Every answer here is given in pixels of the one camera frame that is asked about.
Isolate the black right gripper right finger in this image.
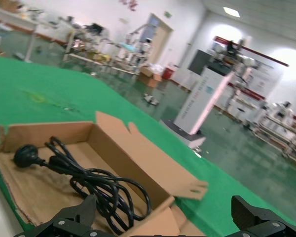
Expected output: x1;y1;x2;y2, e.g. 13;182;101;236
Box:
226;195;296;237

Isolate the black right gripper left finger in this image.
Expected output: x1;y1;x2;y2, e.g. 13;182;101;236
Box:
14;194;107;237

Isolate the black power cable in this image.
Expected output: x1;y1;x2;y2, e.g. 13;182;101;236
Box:
13;136;152;236

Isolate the white tower robot body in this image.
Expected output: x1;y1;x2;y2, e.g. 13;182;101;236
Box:
159;64;235;149

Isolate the open shipping carton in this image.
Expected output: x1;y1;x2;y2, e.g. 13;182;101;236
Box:
137;65;163;88

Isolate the black screen on stand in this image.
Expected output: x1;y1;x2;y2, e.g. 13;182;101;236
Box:
188;49;213;75

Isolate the red bin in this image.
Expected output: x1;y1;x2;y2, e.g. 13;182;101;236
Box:
162;67;175;80

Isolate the blue fabric bundle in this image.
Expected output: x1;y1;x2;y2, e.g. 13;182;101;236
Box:
120;41;137;50

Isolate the white humanoid robot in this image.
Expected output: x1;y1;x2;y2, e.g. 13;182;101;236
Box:
137;37;154;64

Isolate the beige door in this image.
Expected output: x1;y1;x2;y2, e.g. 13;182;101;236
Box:
147;13;174;65

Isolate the ceiling light panel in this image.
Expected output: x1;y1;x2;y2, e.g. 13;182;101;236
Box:
222;6;241;18

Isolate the cardboard box with torn wall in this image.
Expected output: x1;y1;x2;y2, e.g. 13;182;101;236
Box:
0;111;209;237

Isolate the beige pipe-frame shelf rack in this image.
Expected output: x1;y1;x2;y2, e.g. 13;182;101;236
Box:
252;108;296;166

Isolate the small white metal bracket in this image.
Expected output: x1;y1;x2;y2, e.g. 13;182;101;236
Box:
142;93;161;107

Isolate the red-trimmed wall poster board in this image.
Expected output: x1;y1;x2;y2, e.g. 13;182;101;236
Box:
212;35;290;100

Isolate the white pipe-frame rack table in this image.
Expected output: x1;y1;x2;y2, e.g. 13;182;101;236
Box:
63;29;149;75

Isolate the white hoist frame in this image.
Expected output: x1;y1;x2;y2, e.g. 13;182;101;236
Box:
126;23;151;48

